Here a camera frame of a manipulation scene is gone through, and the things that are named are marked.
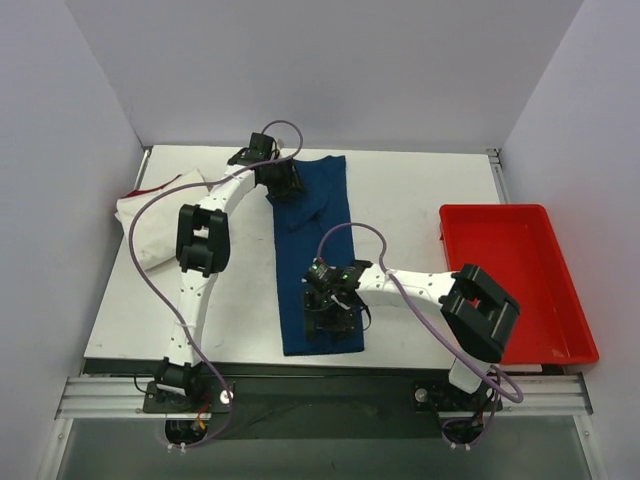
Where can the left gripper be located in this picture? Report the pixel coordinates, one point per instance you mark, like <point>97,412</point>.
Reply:
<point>286,182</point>

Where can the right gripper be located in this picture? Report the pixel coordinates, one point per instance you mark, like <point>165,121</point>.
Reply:
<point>327,315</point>

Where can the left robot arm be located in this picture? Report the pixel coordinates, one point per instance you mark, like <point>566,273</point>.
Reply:
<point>203,250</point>

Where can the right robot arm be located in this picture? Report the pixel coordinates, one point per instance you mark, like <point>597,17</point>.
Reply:
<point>466,311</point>

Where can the folded white t-shirt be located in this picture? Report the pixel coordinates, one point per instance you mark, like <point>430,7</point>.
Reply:
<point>156,231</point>

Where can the red plastic bin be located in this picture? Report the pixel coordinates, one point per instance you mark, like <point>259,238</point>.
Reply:
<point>517,246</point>

